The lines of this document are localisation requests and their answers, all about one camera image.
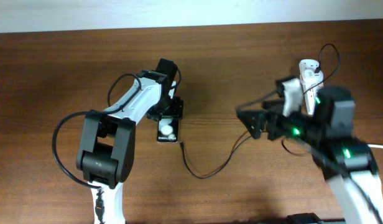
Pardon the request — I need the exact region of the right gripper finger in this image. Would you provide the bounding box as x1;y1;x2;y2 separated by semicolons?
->
236;99;285;113
236;110;267;139

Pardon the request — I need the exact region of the black Samsung smartphone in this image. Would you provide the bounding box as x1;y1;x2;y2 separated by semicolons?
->
157;118;180;143

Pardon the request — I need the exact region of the black USB charging cable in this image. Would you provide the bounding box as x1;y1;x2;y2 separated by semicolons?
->
179;42;341;180

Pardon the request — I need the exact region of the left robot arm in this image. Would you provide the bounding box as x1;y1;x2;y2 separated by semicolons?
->
76;58;183;223

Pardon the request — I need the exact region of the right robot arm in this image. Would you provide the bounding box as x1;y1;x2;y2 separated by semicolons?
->
236;86;383;223

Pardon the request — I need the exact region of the white USB charger plug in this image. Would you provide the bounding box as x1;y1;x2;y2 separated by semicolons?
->
298;59;323;85

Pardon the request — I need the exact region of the white power strip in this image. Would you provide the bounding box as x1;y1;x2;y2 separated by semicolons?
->
300;70;326;116

